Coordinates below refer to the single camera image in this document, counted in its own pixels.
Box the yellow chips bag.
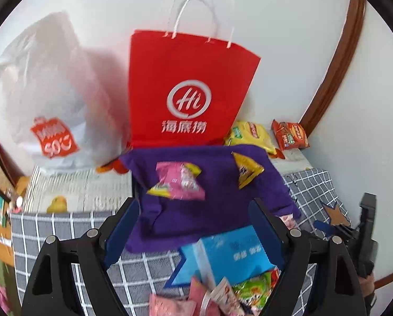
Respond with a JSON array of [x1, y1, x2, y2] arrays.
[[224, 121, 277, 155]]

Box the long white cake packet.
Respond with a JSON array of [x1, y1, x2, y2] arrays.
[[199, 278, 245, 316]]

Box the light pink snack packet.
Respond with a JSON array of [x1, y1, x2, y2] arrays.
[[149, 276, 221, 316]]

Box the purple towel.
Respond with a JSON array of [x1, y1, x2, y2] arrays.
[[120, 145, 302, 253]]

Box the green snack packet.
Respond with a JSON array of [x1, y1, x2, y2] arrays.
[[233, 268, 280, 315]]

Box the red Haidilao paper bag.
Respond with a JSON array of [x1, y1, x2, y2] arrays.
[[127, 23, 261, 149]]

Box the brown wooden door frame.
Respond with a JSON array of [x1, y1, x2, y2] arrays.
[[300, 0, 366, 136]]

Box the white Miniso plastic bag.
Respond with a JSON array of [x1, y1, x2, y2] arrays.
[[0, 12, 124, 171]]

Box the blue tissue pack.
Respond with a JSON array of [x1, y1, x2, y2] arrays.
[[193, 225, 283, 287]]

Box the grey checkered blanket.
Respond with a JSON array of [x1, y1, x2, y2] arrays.
[[11, 168, 348, 315]]

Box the orange cracker packet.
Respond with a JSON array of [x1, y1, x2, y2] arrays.
[[272, 119, 309, 151]]

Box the white fruit print sheet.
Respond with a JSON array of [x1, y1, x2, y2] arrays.
[[22, 166, 133, 213]]

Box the right hand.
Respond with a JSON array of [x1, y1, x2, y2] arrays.
[[359, 273, 375, 298]]

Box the brown framed box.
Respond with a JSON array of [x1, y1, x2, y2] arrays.
[[0, 145, 23, 190]]

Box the small yellow snack packet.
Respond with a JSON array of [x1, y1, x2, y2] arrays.
[[232, 152, 264, 190]]

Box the pink yellow snack packet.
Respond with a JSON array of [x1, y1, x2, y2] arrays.
[[146, 162, 205, 200]]

